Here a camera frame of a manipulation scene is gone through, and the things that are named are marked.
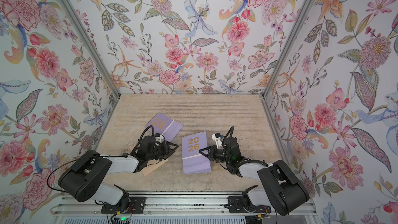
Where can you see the peach desk calendar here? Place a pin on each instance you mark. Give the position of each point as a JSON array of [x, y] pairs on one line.
[[152, 164]]

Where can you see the left corner aluminium post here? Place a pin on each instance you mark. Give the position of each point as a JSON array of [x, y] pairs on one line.
[[85, 39]]

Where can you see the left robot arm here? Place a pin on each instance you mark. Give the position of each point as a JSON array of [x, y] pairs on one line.
[[84, 178]]

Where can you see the right corner aluminium post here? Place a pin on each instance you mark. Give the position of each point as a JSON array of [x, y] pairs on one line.
[[292, 36]]

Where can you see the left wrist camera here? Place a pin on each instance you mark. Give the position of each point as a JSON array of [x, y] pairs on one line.
[[159, 137]]

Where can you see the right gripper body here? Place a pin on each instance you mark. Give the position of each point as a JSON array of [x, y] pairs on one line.
[[222, 155]]

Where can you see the corner aluminium post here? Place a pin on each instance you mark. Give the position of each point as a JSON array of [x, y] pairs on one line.
[[292, 36], [85, 39]]

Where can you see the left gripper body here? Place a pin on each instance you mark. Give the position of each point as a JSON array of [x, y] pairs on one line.
[[158, 153]]

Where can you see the purple calendar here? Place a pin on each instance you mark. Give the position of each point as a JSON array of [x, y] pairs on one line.
[[166, 126], [193, 162]]

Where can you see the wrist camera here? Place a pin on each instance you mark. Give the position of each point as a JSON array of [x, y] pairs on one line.
[[159, 137], [217, 138]]

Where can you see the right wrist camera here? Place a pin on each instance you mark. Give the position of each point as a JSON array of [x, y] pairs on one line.
[[217, 138]]

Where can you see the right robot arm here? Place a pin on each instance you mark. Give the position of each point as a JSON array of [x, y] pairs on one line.
[[280, 190]]

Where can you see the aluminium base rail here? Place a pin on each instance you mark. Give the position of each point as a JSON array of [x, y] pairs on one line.
[[157, 204]]

